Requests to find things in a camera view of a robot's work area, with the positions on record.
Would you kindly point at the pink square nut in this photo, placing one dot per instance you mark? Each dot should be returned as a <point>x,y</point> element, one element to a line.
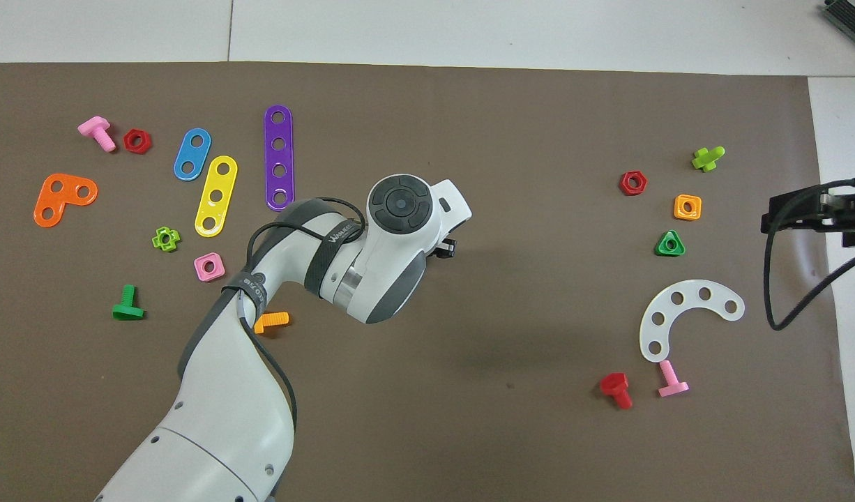
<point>199,273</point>

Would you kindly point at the purple four-hole plate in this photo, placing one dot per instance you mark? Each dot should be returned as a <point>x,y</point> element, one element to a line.
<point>279,130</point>

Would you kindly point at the red hex nut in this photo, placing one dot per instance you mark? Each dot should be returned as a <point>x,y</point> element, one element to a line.
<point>127,141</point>
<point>623,183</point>

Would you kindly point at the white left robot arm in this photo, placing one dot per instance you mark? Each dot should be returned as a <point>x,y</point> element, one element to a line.
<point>211,418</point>

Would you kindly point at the green triangle nut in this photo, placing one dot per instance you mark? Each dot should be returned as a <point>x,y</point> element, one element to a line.
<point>661,250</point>

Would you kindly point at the orange square nut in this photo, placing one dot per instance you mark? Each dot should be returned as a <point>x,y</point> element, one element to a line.
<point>678,214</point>

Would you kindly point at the pink plastic bolt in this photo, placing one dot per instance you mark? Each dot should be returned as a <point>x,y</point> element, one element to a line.
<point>96,127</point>
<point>668,376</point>

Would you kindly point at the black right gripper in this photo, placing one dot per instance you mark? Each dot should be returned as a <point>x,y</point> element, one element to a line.
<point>818,213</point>

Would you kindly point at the orange three-hole corner plate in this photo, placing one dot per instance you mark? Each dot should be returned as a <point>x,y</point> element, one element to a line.
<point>68,192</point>

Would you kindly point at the blue two-hole plate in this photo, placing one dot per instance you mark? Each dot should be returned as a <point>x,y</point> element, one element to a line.
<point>192,154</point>

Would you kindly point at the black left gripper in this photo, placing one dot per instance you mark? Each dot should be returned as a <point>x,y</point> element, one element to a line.
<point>446,249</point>

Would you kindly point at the brown table mat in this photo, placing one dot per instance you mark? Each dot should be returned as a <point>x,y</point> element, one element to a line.
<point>504,279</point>

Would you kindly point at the orange plastic bolt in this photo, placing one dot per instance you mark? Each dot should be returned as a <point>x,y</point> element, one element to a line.
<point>274,320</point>

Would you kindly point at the lime cross-head bolt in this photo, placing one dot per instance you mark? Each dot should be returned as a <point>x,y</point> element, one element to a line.
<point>706,160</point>

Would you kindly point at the white curved five-hole plate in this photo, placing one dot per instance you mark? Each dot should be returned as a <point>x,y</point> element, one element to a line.
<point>691,294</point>

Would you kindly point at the yellow three-hole plate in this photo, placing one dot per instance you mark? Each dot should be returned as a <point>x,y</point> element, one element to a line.
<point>220,183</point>

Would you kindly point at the green plastic bolt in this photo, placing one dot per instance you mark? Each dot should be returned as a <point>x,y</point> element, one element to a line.
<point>128,307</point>

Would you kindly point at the grey ribbed device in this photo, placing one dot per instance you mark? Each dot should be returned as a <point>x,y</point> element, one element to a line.
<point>853,14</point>

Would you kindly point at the red plastic bolt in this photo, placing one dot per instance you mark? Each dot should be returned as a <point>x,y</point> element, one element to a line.
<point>614,383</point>

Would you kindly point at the lime cross nut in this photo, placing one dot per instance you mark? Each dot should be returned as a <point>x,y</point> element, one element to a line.
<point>174,239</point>

